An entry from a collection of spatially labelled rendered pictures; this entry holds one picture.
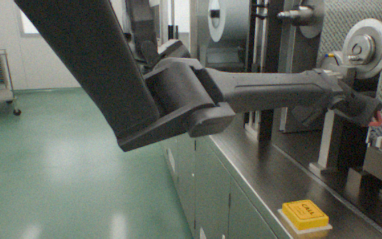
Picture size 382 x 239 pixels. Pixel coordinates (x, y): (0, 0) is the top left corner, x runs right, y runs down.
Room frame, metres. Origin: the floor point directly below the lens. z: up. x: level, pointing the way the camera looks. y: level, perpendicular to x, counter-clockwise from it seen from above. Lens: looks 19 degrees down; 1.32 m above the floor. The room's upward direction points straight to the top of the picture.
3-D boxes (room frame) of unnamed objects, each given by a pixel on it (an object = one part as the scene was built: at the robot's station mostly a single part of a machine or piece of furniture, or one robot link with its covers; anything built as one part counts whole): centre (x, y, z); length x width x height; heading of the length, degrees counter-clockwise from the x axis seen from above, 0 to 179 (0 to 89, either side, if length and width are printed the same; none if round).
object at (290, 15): (0.99, -0.30, 1.33); 0.06 x 0.03 x 0.03; 104
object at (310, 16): (1.00, -0.36, 1.33); 0.06 x 0.06 x 0.06; 14
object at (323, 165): (0.79, -0.39, 1.05); 0.06 x 0.05 x 0.31; 104
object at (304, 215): (0.55, -0.25, 0.91); 0.07 x 0.07 x 0.02; 14
